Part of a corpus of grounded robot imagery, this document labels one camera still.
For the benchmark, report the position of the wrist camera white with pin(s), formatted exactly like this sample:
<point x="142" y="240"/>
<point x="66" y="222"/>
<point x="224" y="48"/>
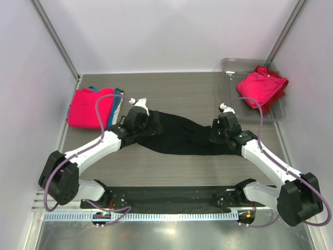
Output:
<point x="225" y="110"/>
<point x="142" y="103"/>

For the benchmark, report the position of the black t shirt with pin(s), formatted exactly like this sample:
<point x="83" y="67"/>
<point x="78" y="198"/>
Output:
<point x="181" y="136"/>

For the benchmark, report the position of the folded white t shirt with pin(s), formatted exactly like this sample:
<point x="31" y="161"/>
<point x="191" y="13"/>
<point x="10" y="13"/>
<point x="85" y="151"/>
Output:
<point x="117" y="104"/>

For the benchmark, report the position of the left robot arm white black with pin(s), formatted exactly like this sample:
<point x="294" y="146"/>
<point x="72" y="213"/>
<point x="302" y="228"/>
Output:
<point x="60" y="177"/>

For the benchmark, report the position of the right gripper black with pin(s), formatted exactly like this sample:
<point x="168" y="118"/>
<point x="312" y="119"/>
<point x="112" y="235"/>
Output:
<point x="213" y="137"/>

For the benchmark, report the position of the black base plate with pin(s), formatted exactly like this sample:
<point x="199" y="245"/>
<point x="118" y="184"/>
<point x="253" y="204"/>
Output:
<point x="174" y="199"/>

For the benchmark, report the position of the aluminium rail front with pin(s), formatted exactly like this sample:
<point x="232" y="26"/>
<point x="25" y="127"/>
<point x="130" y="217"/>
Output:
<point x="38" y="203"/>

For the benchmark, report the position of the left aluminium frame post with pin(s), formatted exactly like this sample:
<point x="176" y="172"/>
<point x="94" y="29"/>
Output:
<point x="54" y="36"/>

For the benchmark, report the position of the clear plastic bin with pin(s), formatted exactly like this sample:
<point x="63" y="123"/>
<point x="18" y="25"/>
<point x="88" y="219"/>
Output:
<point x="234" y="70"/>

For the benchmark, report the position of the red t shirt in bin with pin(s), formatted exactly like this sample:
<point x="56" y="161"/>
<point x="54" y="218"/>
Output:
<point x="268" y="87"/>

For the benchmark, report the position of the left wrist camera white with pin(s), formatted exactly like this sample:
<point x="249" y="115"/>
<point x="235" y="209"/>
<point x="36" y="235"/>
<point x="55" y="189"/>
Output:
<point x="142" y="103"/>

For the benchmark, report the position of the right aluminium frame post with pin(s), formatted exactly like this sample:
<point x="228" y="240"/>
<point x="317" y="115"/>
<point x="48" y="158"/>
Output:
<point x="291" y="21"/>

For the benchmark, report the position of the folded pink t shirt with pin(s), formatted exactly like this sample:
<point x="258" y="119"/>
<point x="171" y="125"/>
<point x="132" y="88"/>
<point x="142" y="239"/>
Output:
<point x="82" y="112"/>

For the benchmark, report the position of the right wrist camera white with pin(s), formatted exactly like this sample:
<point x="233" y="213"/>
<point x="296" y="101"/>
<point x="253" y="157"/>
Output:
<point x="225" y="110"/>

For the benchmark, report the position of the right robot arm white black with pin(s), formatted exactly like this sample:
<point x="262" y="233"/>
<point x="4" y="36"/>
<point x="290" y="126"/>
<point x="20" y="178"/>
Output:
<point x="294" y="195"/>

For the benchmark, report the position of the pink t shirt in bin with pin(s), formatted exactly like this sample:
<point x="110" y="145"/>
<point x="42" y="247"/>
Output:
<point x="246" y="87"/>

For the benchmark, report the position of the slotted cable duct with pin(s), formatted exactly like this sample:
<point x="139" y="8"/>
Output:
<point x="94" y="216"/>

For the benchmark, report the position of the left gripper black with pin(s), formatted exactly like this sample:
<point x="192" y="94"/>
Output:
<point x="156" y="127"/>

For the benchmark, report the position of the folded green t shirt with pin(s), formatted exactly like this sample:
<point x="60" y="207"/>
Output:
<point x="120" y="91"/>

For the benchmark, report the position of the aluminium frame post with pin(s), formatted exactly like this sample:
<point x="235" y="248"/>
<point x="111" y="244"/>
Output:
<point x="54" y="36"/>
<point x="291" y="21"/>

